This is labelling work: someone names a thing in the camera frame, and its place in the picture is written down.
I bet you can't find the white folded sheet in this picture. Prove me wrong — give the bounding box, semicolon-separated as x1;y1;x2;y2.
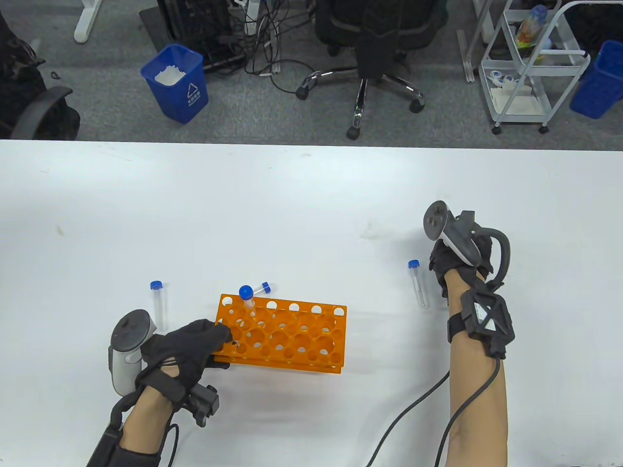
489;83;546;116

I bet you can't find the black chair with grey armrest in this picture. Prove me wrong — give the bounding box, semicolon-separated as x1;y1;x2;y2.
0;10;81;142

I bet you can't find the blue bin with white symbol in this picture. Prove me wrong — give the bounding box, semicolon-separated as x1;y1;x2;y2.
140;44;209;125

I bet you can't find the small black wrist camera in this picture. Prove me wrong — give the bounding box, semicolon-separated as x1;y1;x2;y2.
187;384;220;428

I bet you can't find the black box with white label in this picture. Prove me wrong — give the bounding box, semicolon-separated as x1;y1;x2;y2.
87;423;125;467

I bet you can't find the person's right hand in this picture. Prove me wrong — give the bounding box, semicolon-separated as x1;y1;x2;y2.
428;233;498;306

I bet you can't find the white power strip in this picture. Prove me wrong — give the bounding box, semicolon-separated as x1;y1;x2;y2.
243;0;263;35

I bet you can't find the white rolling cart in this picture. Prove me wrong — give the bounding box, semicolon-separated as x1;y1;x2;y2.
478;0;592;135

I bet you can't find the person's right forearm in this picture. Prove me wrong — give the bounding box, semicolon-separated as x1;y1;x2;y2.
440;270;509;467

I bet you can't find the plain blue bin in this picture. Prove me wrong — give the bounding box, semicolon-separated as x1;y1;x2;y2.
568;40;623;120

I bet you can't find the orange test tube rack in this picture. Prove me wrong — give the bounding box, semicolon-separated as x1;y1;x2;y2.
215;293;348;375

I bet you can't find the person's left hand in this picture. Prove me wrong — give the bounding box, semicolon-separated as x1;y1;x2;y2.
136;319;234;404

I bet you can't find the black lattice frame module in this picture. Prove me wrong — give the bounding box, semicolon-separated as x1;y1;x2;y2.
447;287;515;360

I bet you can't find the black office chair chrome base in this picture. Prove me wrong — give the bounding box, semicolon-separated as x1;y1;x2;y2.
295;0;449;141

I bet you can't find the black cable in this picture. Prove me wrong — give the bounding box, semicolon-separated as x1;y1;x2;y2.
435;358;504;467
163;423;181;467
364;371;451;467

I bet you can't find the white desk leg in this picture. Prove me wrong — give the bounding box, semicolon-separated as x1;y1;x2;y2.
457;0;507;83
74;0;103;43

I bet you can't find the person's left forearm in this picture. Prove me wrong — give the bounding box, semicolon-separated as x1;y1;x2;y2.
117;387;180;467

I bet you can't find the black computer tower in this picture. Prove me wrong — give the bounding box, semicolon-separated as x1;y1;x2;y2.
156;0;246;73

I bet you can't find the grey tracking controller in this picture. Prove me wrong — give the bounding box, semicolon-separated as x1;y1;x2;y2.
423;200;512;292
108;309;159;397

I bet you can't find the tangle of black cables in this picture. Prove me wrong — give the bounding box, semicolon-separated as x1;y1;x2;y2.
229;0;314;95

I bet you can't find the colourful plastic bottle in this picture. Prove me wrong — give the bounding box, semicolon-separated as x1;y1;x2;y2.
515;5;549;49

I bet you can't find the white crumpled paper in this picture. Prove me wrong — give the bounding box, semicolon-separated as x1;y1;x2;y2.
154;63;186;87

